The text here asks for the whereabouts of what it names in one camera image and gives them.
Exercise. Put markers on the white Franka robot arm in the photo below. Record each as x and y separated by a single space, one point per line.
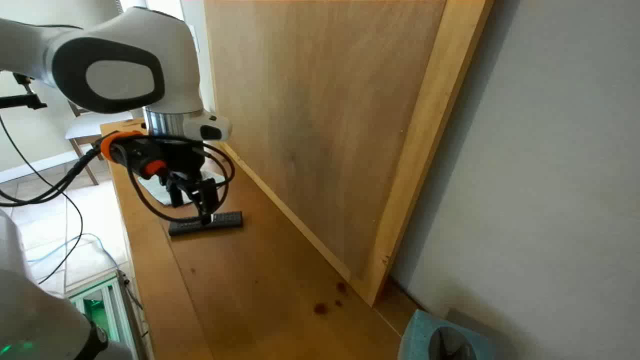
133 41

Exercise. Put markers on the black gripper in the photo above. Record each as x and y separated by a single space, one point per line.
171 161

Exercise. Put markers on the black remote control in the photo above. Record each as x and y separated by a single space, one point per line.
222 220

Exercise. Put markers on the black tripod camera stand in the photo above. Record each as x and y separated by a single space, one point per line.
22 100

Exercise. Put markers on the white slatted chair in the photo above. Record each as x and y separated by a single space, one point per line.
87 126

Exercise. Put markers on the large wooden backdrop board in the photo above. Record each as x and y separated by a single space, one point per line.
320 100

